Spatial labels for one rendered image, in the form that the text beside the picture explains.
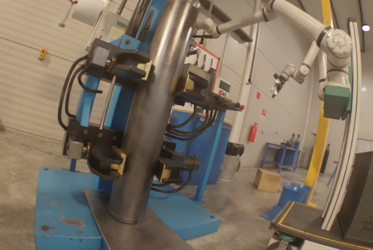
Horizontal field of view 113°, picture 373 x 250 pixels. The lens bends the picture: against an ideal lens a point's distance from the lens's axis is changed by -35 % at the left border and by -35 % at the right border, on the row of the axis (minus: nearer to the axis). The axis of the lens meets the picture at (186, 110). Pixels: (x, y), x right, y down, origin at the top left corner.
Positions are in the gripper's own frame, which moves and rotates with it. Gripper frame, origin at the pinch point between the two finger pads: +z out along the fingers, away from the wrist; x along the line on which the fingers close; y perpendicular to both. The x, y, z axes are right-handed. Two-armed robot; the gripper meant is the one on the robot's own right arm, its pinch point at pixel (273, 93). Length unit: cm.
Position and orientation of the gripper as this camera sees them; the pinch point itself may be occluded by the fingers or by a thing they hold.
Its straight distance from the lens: 175.8
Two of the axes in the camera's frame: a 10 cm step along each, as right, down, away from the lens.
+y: 6.3, 5.3, -5.7
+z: -6.2, 7.9, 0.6
